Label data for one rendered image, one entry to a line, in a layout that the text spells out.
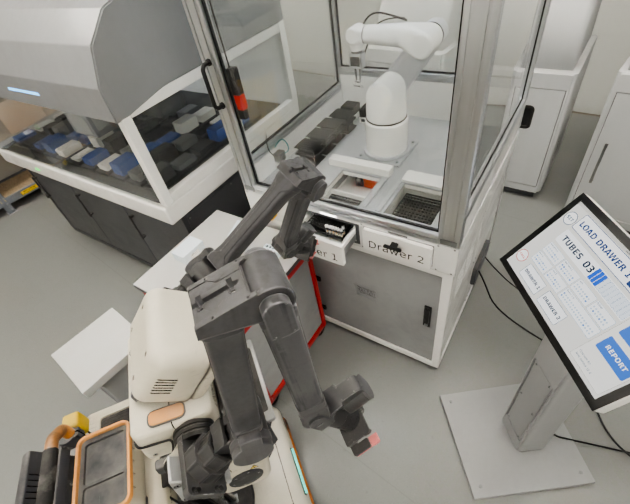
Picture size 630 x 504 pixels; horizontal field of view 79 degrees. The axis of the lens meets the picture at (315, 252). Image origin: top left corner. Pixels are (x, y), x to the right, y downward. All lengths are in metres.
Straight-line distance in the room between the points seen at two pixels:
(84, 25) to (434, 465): 2.32
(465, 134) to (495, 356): 1.44
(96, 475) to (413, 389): 1.47
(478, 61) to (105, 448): 1.43
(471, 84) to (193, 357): 0.92
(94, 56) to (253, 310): 1.44
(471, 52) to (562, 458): 1.70
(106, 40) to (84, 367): 1.24
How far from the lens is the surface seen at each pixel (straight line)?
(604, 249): 1.27
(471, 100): 1.15
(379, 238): 1.54
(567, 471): 2.15
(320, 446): 2.09
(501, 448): 2.09
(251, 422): 0.73
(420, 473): 2.04
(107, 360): 1.73
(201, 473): 0.84
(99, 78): 1.79
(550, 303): 1.29
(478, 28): 1.09
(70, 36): 1.92
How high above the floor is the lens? 1.97
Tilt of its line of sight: 44 degrees down
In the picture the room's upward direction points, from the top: 12 degrees counter-clockwise
